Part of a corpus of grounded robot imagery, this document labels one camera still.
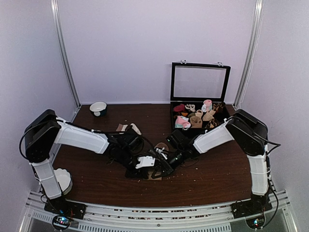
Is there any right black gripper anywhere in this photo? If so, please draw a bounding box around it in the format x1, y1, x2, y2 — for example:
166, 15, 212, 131
153, 148, 186, 179

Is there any tan brown ribbed sock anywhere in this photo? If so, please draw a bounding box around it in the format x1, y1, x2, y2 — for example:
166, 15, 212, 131
147, 142, 173, 180

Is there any cream and brown sock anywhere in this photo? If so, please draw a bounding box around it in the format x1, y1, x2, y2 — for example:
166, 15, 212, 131
116, 123, 142, 135

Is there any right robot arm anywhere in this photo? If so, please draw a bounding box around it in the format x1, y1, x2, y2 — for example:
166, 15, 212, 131
154, 109, 271, 214

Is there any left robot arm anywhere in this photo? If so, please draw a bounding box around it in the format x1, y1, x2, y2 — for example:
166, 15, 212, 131
18, 109, 155, 215

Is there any pink mint rolled sock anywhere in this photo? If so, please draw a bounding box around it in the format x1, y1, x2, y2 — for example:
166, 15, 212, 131
175, 116, 191, 128

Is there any tan rolled sock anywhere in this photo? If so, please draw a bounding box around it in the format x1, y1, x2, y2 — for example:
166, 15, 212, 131
188, 110, 203, 128

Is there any black storage box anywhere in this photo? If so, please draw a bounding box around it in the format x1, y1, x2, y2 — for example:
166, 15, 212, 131
170, 99, 236, 138

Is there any dark red rolled sock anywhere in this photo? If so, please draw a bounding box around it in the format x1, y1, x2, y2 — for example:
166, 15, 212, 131
173, 104, 185, 113

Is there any cream brown rolled sock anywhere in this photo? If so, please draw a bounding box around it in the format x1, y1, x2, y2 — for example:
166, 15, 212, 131
185, 104, 196, 113

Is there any white scalloped bowl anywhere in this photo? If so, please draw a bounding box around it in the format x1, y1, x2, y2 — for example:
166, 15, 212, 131
54, 168, 73, 195

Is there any brown diamond rolled sock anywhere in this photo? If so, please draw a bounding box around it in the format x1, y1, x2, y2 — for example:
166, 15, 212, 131
205, 118, 221, 129

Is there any beige rolled sock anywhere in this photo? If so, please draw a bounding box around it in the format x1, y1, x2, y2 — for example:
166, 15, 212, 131
202, 110, 216, 121

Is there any dark bowl white inside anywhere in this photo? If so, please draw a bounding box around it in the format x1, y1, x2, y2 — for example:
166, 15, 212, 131
89, 101, 107, 117

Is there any pink white rolled sock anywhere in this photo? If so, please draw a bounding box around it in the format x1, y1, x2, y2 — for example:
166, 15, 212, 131
201, 99, 212, 113

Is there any brown argyle rolled sock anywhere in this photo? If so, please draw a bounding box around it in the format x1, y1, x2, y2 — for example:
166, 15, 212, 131
212, 102, 225, 114

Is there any left round circuit board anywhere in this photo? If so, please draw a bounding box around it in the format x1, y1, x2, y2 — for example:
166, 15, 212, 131
52, 215, 72, 231

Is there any round circuit board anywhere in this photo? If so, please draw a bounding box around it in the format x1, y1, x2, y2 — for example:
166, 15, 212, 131
246, 215, 266, 230
52, 215, 72, 231

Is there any black glass box lid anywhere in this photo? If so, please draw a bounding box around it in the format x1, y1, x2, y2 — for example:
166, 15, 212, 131
170, 62, 231, 102

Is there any right round circuit board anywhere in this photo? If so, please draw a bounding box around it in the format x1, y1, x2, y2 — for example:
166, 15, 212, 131
246, 215, 266, 230

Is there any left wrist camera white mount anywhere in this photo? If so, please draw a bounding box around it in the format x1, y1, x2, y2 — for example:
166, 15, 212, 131
135, 156, 155, 169

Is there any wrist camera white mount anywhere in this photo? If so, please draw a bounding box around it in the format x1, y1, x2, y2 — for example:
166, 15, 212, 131
155, 147, 168, 160
135, 156, 155, 169

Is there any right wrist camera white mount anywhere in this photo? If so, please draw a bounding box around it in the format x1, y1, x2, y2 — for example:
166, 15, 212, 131
155, 147, 168, 160

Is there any front aluminium rail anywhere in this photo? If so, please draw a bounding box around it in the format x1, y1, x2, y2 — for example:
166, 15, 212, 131
17, 190, 301, 232

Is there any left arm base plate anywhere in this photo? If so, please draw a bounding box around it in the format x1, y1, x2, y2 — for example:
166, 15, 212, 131
44, 202, 86, 219

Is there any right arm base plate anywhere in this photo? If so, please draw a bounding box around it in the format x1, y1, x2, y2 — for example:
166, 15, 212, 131
231, 200, 272, 218

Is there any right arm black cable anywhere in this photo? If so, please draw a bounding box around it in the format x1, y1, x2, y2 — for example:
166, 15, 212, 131
226, 116, 282, 218

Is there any right aluminium frame post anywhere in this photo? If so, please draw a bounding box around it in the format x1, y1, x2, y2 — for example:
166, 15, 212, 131
233, 0, 265, 109

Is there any aluminium frame post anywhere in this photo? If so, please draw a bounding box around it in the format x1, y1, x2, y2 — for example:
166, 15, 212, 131
233, 0, 265, 109
50, 0, 81, 108

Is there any left aluminium frame post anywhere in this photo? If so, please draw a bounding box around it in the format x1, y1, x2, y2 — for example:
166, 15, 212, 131
50, 0, 81, 108

